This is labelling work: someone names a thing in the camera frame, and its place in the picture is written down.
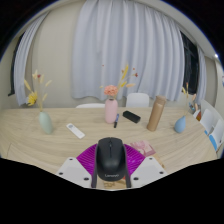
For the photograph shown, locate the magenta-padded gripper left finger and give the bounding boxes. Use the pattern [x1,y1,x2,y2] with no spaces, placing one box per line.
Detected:
[55,143,98,189]

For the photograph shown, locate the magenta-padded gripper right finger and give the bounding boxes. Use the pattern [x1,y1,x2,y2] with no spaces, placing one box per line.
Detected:
[123,143,168,189]

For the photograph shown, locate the black computer mouse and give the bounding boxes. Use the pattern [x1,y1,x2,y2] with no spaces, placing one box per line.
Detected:
[94,136,128,182]

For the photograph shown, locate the white remote control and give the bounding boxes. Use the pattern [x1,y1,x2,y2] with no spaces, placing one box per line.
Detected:
[65,122,86,140]

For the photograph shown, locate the pale green vase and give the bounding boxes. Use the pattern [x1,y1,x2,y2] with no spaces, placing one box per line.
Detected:
[38,110,54,135]

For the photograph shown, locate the blue vase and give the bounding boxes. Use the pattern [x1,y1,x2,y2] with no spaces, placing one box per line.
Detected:
[173,115,187,134]

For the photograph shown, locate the black oblong case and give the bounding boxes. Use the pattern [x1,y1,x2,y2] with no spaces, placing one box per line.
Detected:
[122,110,142,124]

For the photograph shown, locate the brown thermos bottle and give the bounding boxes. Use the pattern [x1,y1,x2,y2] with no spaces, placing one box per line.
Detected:
[146,95,167,132]

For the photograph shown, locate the dark marker pen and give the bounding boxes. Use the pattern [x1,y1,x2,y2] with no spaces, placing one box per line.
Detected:
[113,113,120,129]

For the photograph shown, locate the pink vase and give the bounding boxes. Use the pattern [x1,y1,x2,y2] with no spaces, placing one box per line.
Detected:
[104,97,119,125]

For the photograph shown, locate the white and blue chair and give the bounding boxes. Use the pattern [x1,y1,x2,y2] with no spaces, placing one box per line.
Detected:
[199,108,218,136]
[208,118,224,153]

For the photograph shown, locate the beige dried flower sprigs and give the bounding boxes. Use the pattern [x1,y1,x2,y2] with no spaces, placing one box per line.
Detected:
[181,82,198,118]

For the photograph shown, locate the yellow dried flower bunch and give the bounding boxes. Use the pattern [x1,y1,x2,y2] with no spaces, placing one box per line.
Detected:
[23,69,53,114]

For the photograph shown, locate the narrow white curtain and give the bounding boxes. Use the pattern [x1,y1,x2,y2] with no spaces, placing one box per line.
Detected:
[195,44,208,105]
[13,11,51,107]

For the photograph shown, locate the dark framed window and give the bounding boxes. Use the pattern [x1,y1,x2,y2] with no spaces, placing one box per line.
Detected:
[179,30,200,96]
[7,31,26,98]

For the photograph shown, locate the wide white curtain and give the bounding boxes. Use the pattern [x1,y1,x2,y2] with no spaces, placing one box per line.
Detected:
[70,0,186,103]

